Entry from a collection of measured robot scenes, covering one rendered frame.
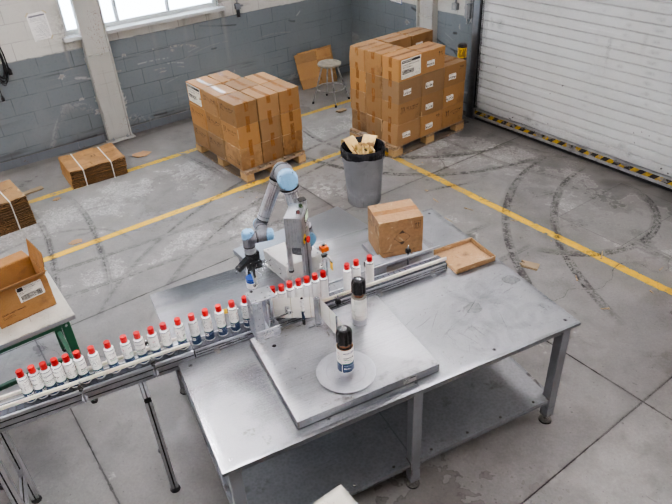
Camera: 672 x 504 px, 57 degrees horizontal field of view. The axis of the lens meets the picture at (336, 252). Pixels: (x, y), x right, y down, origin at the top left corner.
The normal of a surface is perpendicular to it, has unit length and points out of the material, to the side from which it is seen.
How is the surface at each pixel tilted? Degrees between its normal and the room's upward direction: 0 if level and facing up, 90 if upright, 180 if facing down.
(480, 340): 0
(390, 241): 90
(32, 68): 90
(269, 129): 90
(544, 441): 0
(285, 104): 91
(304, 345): 0
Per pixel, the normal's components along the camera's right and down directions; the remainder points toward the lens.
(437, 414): -0.05, -0.84
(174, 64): 0.60, 0.42
